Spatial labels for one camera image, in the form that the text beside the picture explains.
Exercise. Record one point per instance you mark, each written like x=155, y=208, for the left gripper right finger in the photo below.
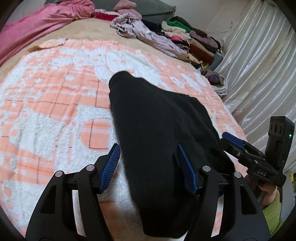
x=227, y=208

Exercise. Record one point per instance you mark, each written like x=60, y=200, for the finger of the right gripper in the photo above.
x=246, y=153

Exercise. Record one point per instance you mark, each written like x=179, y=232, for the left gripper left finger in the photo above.
x=53, y=216

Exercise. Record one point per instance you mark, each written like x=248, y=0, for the black orange knit sweater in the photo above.
x=151, y=123

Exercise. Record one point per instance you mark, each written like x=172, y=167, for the right forearm green sleeve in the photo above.
x=272, y=215

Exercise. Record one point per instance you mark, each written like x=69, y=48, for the bag of clothes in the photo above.
x=217, y=81

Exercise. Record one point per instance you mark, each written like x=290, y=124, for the pile of folded clothes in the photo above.
x=202, y=50

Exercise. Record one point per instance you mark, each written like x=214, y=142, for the right hand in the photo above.
x=267, y=192

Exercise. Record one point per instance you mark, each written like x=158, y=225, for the white satin curtain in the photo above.
x=259, y=68

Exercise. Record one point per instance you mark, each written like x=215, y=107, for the peach white patterned blanket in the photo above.
x=55, y=111

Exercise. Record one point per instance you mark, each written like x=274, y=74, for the grey headboard cover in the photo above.
x=151, y=10

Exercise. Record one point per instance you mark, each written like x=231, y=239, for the lilac crumpled garment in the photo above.
x=128, y=26

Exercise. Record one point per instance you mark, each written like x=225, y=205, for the beige bed sheet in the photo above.
x=90, y=29

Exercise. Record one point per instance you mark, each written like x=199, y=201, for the pink fluffy pillow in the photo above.
x=125, y=6

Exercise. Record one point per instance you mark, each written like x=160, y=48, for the red garment by headboard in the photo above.
x=103, y=14

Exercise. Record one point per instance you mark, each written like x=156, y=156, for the pink quilt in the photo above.
x=17, y=35

